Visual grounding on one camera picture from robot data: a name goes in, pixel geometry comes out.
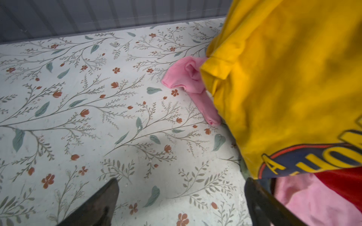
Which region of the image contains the light pink shirt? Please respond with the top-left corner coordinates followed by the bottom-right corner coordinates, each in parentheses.
top-left (161, 56), bottom-right (362, 226)

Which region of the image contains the yellow t-shirt with print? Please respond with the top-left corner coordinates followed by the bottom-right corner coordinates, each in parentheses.
top-left (201, 1), bottom-right (362, 179)

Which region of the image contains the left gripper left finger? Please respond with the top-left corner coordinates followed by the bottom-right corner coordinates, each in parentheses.
top-left (58, 178), bottom-right (119, 226)

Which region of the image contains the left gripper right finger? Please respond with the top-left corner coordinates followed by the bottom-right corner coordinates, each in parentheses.
top-left (244, 178), bottom-right (306, 226)

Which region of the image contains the red cloth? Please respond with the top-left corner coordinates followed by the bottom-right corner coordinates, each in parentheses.
top-left (315, 167), bottom-right (362, 212)

